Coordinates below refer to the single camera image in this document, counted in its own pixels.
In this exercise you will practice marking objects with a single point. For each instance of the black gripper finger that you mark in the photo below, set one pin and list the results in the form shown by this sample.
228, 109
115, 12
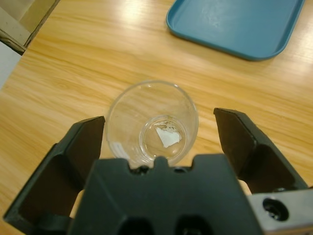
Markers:
256, 156
58, 173

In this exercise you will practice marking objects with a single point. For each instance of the clear glass cup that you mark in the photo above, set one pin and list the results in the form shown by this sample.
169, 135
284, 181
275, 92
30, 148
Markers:
151, 117

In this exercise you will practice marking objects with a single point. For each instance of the teal plastic tray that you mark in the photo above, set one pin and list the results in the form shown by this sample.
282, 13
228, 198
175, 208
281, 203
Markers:
234, 24

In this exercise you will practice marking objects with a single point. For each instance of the light wooden crate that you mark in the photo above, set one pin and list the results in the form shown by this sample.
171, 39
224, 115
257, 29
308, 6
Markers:
27, 17

